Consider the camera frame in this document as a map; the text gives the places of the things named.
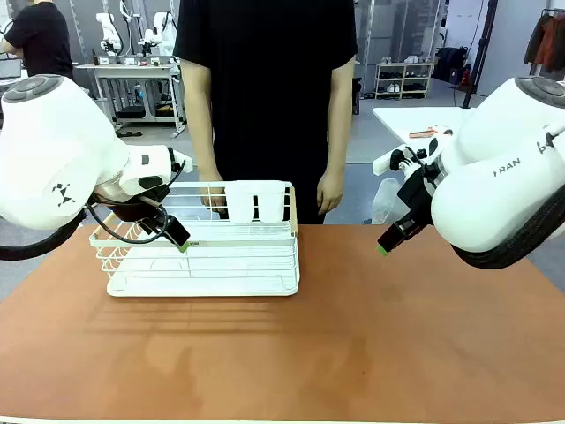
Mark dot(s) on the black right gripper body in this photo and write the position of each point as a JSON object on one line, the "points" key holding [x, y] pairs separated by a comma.
{"points": [[415, 199]]}

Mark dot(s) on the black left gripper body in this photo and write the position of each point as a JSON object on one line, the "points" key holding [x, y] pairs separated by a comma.
{"points": [[132, 207]]}

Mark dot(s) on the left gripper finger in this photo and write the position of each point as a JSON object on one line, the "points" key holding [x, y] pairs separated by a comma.
{"points": [[176, 234], [152, 226]]}

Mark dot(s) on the white plastic cutlery holder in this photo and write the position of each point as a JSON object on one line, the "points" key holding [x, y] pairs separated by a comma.
{"points": [[240, 203]]}

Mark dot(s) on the small white background robot arm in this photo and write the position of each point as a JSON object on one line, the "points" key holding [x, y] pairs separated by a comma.
{"points": [[108, 33], [159, 35]]}

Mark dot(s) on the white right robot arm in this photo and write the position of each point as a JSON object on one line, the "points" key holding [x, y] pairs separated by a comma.
{"points": [[485, 190]]}

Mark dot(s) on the person left forearm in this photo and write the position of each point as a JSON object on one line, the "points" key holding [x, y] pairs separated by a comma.
{"points": [[340, 132]]}

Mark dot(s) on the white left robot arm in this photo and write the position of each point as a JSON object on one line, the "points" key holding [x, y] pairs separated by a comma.
{"points": [[44, 146]]}

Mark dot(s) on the person right forearm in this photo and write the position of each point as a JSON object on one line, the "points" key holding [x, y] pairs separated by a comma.
{"points": [[201, 132]]}

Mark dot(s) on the person right hand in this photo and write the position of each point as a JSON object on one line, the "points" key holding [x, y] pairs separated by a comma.
{"points": [[209, 192]]}

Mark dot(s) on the person left hand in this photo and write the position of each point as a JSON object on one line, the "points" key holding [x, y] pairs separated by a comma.
{"points": [[330, 194]]}

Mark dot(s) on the clear plastic bag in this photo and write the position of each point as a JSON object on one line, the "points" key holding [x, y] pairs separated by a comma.
{"points": [[384, 203]]}

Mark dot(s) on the white side table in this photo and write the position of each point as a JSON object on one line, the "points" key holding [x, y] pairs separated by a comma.
{"points": [[419, 119]]}

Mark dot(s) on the wooden shoe rack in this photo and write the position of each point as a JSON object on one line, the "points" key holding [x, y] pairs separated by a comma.
{"points": [[404, 81]]}

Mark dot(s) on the white background workbench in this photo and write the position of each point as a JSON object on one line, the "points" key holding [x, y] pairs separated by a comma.
{"points": [[132, 68]]}

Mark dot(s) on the black stand pole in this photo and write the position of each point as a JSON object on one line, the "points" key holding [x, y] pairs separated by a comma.
{"points": [[481, 53]]}

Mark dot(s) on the person torso in black shirt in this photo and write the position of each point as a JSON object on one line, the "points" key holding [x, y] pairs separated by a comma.
{"points": [[265, 88]]}

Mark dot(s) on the background person in black shirt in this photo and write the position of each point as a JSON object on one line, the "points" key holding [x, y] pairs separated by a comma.
{"points": [[39, 40]]}

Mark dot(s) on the hanging dark clothes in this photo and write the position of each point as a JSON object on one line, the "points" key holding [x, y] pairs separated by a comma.
{"points": [[547, 40]]}

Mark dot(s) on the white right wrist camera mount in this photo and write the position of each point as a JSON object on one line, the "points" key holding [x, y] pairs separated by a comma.
{"points": [[384, 162]]}

